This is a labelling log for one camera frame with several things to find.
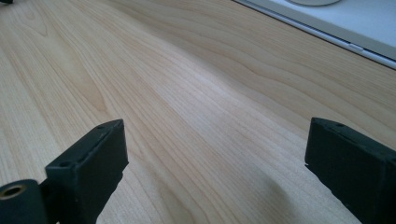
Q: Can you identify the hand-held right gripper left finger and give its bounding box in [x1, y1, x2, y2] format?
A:
[40, 119, 130, 224]

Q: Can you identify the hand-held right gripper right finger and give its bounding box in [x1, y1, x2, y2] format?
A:
[304, 117, 396, 224]

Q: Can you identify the white wire rack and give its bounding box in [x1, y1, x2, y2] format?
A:
[232, 0, 396, 71]

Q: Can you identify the white tumbler with red lid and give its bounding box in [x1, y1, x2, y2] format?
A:
[285, 0, 342, 7]

